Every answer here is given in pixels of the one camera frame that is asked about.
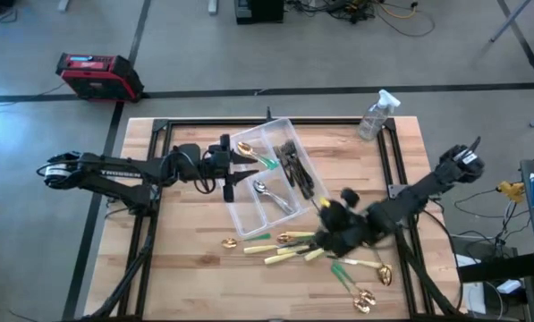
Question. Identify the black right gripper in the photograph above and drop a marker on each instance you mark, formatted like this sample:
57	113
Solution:
342	223

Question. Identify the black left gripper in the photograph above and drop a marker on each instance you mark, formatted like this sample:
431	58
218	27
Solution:
219	167

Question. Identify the silver spoon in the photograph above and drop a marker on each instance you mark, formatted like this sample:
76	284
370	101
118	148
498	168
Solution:
260	187

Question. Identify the clear plastic cutlery tray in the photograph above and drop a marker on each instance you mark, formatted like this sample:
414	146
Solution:
244	210

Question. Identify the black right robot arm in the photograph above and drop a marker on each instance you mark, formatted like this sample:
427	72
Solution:
427	183

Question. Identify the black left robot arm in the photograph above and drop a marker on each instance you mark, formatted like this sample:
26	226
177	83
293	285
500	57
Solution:
114	172

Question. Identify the clear spray bottle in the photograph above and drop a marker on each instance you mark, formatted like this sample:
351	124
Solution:
374	118

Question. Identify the black computer tower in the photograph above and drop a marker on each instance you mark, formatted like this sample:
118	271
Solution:
260	11

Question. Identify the red black tool case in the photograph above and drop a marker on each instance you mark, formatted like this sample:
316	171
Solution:
96	76

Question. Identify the yellow tool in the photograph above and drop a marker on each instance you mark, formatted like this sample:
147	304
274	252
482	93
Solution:
512	190

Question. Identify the grey table leg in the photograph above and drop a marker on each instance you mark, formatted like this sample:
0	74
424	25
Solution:
510	20

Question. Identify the small black post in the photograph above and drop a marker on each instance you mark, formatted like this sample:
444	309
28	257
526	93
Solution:
269	112

